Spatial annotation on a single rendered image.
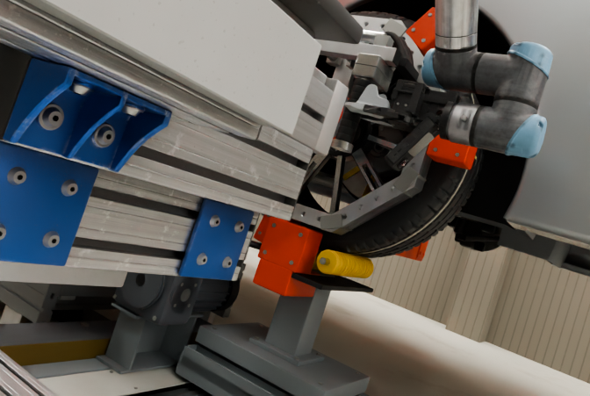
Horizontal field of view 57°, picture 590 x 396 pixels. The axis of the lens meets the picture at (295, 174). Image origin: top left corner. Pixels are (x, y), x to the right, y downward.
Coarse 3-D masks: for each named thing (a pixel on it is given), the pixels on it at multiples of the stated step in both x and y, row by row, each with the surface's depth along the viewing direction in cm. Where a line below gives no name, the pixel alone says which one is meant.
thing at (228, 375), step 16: (192, 352) 143; (208, 352) 147; (176, 368) 144; (192, 368) 142; (208, 368) 140; (224, 368) 138; (240, 368) 142; (208, 384) 139; (224, 384) 137; (240, 384) 135; (256, 384) 138; (272, 384) 138
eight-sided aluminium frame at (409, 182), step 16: (352, 16) 139; (400, 32) 131; (416, 48) 129; (416, 64) 128; (416, 160) 123; (400, 176) 124; (416, 176) 122; (384, 192) 125; (400, 192) 123; (416, 192) 127; (304, 208) 134; (352, 208) 128; (368, 208) 126; (384, 208) 129; (320, 224) 131; (336, 224) 129; (352, 224) 132
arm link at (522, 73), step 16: (512, 48) 95; (528, 48) 93; (544, 48) 92; (480, 64) 97; (496, 64) 95; (512, 64) 93; (528, 64) 92; (544, 64) 92; (480, 80) 97; (496, 80) 95; (512, 80) 93; (528, 80) 92; (544, 80) 93; (496, 96) 95; (512, 96) 92; (528, 96) 92
